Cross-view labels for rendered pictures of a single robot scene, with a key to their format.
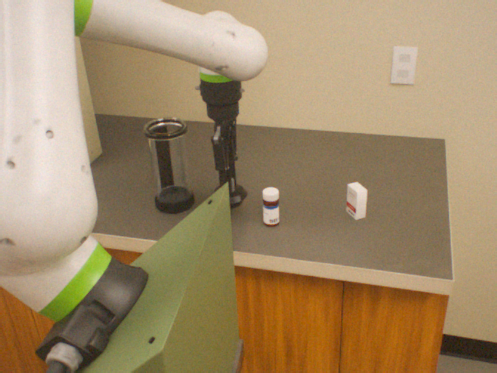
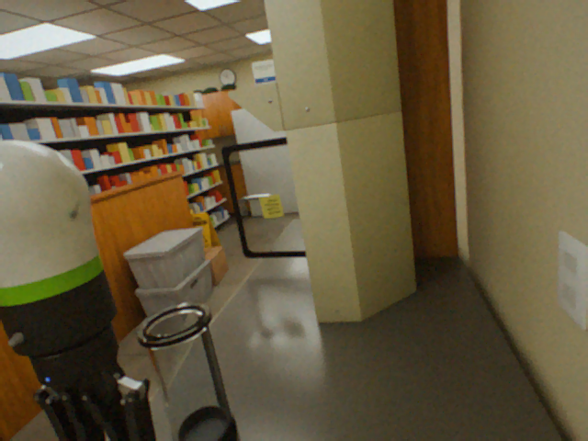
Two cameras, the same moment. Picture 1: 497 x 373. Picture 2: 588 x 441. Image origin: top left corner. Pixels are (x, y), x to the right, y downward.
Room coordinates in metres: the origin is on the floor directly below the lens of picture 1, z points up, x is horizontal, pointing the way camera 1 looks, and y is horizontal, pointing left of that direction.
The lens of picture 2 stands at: (1.46, -0.30, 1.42)
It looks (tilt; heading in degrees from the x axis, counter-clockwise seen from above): 15 degrees down; 88
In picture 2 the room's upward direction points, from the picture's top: 9 degrees counter-clockwise
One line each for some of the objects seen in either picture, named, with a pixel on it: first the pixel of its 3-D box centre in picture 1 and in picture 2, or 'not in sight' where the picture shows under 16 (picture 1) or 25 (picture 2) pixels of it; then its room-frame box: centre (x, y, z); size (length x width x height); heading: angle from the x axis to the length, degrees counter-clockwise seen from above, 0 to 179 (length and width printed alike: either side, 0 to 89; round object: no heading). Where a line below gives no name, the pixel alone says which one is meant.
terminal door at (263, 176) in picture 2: not in sight; (273, 201); (1.42, 0.86, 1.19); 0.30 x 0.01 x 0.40; 155
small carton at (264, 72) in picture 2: not in sight; (264, 76); (1.47, 0.62, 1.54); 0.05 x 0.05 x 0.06; 2
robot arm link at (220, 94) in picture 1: (220, 88); (65, 307); (1.22, 0.06, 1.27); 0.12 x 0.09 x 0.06; 73
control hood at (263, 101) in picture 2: not in sight; (276, 111); (1.48, 0.66, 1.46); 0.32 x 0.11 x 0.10; 73
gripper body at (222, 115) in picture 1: (223, 118); (84, 369); (1.22, 0.06, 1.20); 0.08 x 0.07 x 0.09; 163
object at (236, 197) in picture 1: (228, 191); not in sight; (1.22, 0.06, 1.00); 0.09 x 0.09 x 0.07
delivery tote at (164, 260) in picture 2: not in sight; (170, 256); (0.41, 2.72, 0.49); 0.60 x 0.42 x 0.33; 73
